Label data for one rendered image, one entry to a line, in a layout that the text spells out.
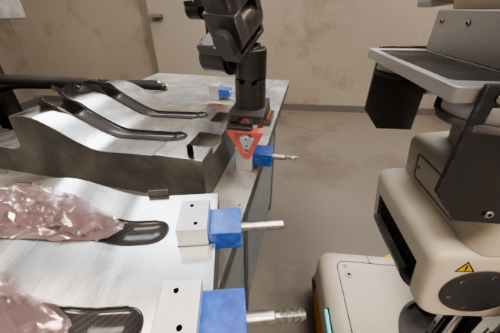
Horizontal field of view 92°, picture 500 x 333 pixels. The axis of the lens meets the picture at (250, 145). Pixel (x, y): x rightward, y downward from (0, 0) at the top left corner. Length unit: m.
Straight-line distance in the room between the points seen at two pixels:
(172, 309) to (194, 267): 0.06
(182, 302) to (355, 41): 2.93
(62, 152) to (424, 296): 0.68
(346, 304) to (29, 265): 0.85
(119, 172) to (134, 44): 2.91
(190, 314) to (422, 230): 0.37
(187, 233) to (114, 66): 3.32
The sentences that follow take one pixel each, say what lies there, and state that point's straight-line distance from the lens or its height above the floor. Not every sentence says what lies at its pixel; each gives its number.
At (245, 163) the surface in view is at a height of 0.82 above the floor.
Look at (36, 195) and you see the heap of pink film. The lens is 0.38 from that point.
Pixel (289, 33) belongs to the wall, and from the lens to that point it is 2.91.
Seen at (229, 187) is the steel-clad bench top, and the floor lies 0.80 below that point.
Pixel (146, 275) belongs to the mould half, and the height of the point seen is 0.86.
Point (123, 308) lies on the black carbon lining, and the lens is 0.30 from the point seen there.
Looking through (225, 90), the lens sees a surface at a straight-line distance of 0.92.
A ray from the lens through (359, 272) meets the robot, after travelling 1.06.
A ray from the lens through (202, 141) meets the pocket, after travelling 0.50.
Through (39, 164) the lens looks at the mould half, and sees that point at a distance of 0.65.
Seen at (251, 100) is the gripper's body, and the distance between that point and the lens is 0.45.
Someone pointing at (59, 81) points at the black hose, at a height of 0.90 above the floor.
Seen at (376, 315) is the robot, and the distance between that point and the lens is 0.99.
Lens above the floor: 1.10
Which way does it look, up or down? 30 degrees down
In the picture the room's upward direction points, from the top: straight up
